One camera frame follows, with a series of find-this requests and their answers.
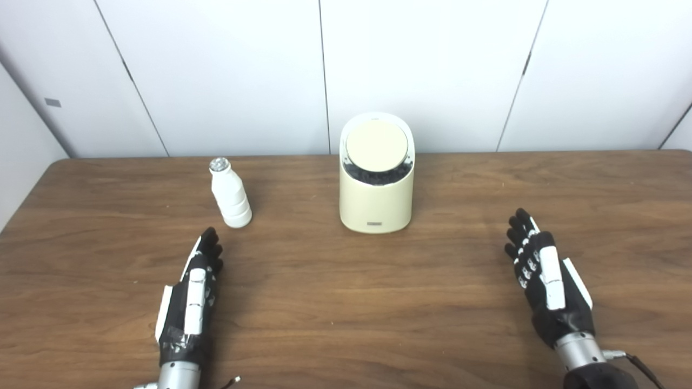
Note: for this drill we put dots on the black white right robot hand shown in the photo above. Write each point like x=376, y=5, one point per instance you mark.
x=562, y=316

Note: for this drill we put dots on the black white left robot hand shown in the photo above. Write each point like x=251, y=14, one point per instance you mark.
x=178, y=319

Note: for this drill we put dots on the small white plastic bottle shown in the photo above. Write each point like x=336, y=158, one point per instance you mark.
x=231, y=200

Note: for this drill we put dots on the cream-colored bin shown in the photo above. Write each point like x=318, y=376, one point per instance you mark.
x=376, y=205

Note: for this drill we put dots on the round cream bin lid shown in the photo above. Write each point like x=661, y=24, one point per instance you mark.
x=377, y=145

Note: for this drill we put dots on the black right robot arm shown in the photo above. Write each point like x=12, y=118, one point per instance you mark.
x=581, y=354

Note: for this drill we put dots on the black bin liner bag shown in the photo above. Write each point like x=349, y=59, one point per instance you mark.
x=378, y=175

